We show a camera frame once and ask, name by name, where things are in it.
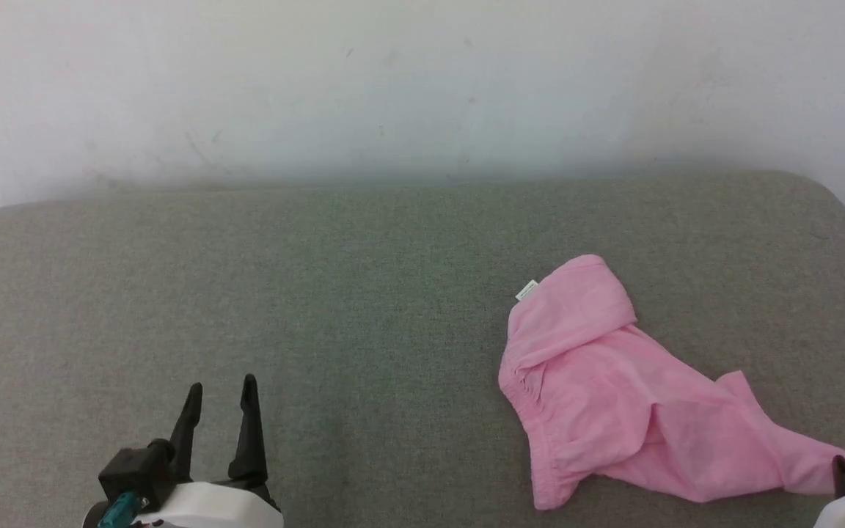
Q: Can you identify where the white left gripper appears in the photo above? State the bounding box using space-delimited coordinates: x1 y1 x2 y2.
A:
131 373 285 528

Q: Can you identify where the pink garment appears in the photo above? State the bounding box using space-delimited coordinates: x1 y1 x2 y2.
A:
497 254 845 511

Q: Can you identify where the teal cable connector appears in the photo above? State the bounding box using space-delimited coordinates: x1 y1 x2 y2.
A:
96 491 143 528

